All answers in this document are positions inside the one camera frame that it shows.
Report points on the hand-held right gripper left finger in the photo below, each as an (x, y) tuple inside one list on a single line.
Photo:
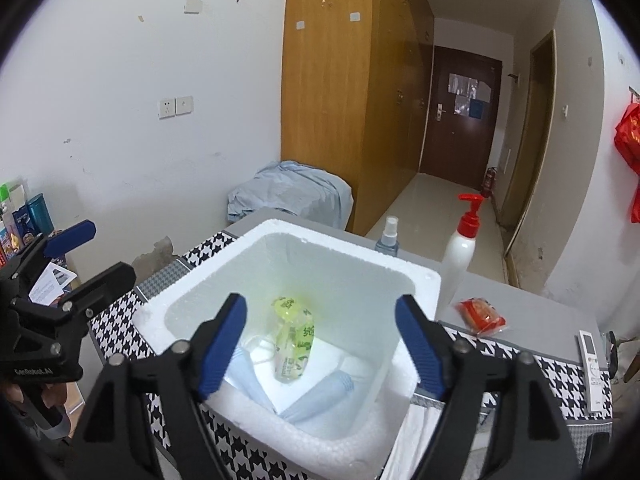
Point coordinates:
[(222, 347)]

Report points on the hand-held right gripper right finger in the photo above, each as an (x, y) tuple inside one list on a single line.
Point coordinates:
[(420, 347)]

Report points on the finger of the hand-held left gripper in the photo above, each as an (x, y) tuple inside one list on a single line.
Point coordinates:
[(107, 282), (72, 237)]

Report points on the white foam tube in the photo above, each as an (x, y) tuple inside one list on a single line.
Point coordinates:
[(320, 395), (250, 375)]

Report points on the white foam box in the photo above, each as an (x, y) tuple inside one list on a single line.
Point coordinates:
[(325, 452)]

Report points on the blue cylindrical can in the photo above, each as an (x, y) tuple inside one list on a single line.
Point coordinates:
[(39, 215)]

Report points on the white paper leaflet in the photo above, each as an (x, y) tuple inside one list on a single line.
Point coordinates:
[(47, 287)]

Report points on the blue printed box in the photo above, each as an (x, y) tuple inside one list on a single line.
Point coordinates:
[(15, 237)]

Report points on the red snack packet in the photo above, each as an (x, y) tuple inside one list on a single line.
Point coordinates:
[(480, 316)]

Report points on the clear plastic bag green print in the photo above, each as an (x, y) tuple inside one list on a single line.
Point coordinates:
[(292, 345)]

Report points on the green white carton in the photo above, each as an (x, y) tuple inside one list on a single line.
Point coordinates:
[(12, 197)]

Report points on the white flat sheet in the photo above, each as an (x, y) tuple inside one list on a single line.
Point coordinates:
[(330, 357)]

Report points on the white bottle red pump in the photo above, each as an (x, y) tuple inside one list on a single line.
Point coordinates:
[(460, 260)]

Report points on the clear blue spray bottle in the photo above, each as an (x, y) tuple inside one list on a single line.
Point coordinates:
[(387, 245)]

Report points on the houndstooth tablecloth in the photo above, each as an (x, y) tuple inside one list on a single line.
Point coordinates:
[(560, 385)]

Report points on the blue grey cloth pile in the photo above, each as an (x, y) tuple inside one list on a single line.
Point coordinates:
[(290, 195)]

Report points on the white remote control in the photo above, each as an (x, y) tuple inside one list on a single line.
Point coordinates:
[(595, 370)]

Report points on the red fire extinguisher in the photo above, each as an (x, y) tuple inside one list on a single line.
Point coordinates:
[(488, 182)]

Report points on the dark brown door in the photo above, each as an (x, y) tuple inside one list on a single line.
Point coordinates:
[(450, 150)]

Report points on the wooden side door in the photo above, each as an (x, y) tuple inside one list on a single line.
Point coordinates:
[(530, 135)]

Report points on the wooden wardrobe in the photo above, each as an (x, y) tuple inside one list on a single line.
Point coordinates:
[(325, 110)]

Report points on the taped paper notices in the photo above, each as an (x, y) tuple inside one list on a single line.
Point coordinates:
[(470, 92)]

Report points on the red printed bag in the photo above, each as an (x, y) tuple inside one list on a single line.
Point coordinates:
[(636, 200), (630, 140)]

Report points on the white wall socket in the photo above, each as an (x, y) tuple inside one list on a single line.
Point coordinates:
[(167, 108), (184, 105)]

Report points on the white wall box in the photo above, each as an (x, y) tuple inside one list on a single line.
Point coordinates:
[(192, 5)]

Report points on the metal wall hook rack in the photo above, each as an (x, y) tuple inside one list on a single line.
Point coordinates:
[(635, 92)]

